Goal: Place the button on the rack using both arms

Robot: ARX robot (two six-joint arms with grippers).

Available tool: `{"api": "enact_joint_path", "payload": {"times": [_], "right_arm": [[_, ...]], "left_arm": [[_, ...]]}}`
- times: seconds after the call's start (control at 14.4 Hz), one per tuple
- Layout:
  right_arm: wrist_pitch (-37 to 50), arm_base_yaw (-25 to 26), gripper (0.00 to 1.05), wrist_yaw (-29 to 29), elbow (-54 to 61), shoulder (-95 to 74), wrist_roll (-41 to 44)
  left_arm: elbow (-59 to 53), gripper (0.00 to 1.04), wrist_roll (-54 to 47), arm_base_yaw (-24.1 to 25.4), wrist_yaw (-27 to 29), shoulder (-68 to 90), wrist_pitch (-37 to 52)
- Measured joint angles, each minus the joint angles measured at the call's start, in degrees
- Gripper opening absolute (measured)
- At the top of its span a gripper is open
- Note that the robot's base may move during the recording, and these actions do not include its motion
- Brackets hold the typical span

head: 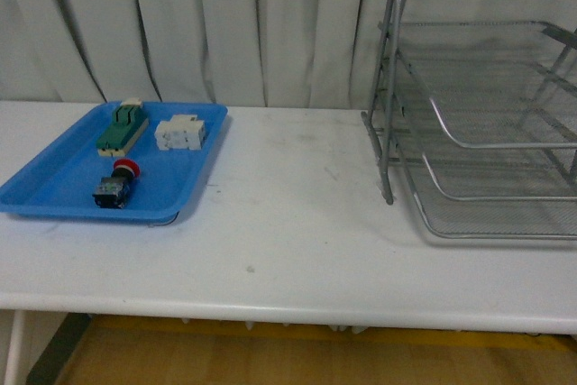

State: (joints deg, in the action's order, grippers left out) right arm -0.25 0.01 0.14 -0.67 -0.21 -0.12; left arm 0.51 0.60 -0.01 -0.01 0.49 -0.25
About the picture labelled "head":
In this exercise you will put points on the red emergency stop button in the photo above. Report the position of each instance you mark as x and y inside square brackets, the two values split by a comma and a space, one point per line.
[113, 191]

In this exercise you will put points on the silver mesh three-tier rack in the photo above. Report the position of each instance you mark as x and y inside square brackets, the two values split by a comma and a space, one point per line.
[476, 101]

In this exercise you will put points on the white terminal block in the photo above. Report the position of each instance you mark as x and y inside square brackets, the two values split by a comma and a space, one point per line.
[181, 132]

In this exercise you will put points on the white curtain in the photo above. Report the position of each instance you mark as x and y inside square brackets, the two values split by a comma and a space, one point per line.
[279, 53]

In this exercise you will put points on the blue plastic tray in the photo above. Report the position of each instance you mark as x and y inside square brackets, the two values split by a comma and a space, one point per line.
[60, 180]

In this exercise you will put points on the white table leg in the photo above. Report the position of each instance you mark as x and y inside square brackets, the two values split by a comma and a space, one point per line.
[15, 365]

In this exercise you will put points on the green knife switch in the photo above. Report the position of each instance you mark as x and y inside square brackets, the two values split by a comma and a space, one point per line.
[129, 121]

